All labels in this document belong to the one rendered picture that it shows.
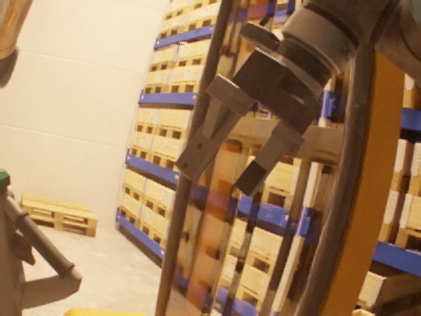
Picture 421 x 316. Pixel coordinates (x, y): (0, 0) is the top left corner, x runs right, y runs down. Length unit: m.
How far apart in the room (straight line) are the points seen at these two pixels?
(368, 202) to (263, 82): 0.52
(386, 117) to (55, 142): 5.91
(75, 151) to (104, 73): 1.29
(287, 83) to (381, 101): 0.49
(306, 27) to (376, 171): 0.50
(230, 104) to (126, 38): 6.43
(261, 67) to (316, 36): 0.08
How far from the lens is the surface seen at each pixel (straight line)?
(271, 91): 0.44
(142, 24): 6.95
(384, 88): 0.93
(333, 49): 0.48
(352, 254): 0.91
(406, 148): 2.70
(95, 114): 6.63
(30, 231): 0.68
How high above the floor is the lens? 1.54
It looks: 3 degrees down
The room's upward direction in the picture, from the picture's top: 12 degrees clockwise
